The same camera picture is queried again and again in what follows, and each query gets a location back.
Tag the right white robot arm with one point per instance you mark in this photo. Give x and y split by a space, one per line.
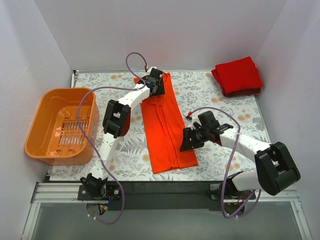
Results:
275 169

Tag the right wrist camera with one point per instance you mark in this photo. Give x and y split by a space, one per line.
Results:
194 121

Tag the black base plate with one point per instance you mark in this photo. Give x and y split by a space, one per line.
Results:
156 195

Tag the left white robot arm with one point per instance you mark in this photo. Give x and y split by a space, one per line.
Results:
116 124

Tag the aluminium frame rail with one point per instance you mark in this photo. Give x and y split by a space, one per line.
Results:
161 210

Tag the folded dark red t-shirt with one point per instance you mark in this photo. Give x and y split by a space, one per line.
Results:
240 93

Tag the orange t-shirt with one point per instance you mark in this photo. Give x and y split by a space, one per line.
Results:
164 124

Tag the floral patterned table mat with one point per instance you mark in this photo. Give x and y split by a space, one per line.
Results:
194 91

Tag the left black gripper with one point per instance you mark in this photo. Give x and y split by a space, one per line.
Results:
158 88

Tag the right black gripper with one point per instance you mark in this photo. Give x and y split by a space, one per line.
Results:
189 139

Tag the orange plastic basket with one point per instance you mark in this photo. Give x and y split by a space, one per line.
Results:
63 116

